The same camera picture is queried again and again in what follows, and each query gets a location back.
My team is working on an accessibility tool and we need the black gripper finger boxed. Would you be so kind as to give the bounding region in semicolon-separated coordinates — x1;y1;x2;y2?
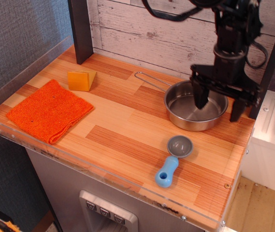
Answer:
230;100;246;122
191;79;209;109

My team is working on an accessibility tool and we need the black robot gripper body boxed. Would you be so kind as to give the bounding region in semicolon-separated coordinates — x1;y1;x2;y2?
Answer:
190;52;261;106

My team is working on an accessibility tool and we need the stainless steel pot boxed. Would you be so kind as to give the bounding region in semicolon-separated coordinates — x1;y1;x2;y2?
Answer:
134;72;229;131

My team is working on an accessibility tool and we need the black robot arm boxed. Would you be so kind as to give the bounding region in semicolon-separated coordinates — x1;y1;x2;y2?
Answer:
190;0;268;122

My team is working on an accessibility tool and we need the white cabinet at right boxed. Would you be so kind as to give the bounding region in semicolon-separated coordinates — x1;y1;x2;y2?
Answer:
241;91;275;190

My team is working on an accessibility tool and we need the yellow cheese wedge block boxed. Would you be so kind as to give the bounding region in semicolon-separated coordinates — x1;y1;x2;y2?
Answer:
67;71;97;91

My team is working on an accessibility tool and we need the clear acrylic table guard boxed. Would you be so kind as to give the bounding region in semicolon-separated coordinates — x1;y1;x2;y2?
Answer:
0;47;254;231

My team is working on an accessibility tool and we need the orange knitted cloth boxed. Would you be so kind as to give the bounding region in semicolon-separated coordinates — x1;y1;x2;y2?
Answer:
6;80;94;144

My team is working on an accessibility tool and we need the silver dispenser panel with buttons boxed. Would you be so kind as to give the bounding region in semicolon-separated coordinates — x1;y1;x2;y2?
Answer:
79;190;139;232

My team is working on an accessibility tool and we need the grey toy fridge cabinet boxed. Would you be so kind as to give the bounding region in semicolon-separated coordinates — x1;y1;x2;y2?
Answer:
26;147;215;232

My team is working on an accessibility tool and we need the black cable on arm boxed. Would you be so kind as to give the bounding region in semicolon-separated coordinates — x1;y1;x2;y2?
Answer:
141;0;270;70

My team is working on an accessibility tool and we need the blue handled grey scoop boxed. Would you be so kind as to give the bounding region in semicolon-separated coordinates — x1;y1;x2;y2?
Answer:
155;135;193;188

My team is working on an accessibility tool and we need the dark right frame post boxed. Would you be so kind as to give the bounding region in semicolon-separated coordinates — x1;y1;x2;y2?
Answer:
248;44;275;119

